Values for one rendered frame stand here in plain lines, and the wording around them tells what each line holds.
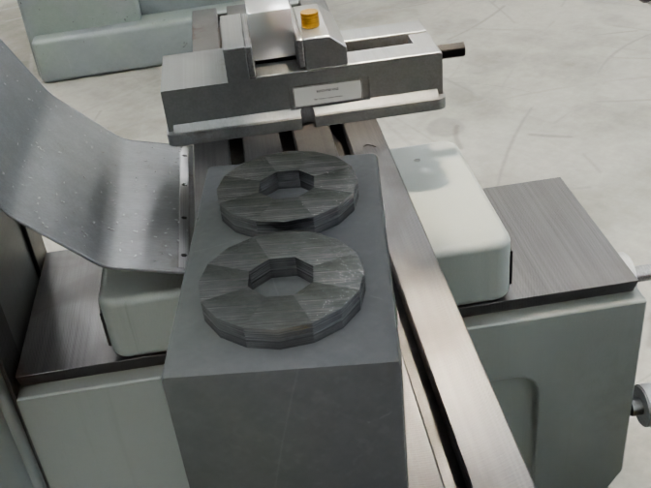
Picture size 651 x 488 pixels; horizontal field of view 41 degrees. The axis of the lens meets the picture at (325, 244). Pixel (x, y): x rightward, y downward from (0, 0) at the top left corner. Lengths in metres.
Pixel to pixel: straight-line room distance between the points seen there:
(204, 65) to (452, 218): 0.37
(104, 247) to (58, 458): 0.31
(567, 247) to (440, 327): 0.49
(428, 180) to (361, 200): 0.62
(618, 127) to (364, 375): 2.81
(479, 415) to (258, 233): 0.24
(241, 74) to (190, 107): 0.08
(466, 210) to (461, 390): 0.45
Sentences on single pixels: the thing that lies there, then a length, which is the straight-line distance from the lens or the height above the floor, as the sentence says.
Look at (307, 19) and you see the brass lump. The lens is 1.07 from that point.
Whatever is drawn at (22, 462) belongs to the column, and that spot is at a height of 0.63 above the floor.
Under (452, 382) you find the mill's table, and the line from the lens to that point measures 0.69.
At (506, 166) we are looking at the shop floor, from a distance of 2.92.
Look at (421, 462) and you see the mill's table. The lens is 0.63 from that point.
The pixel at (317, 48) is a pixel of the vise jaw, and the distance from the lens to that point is 1.05.
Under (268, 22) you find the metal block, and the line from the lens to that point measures 1.07.
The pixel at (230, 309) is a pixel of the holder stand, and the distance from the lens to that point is 0.45.
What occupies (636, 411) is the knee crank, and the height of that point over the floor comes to 0.53.
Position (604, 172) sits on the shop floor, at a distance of 2.90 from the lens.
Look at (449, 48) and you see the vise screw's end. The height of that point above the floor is 1.00.
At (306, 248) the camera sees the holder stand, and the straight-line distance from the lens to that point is 0.48.
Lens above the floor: 1.41
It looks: 34 degrees down
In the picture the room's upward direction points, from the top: 6 degrees counter-clockwise
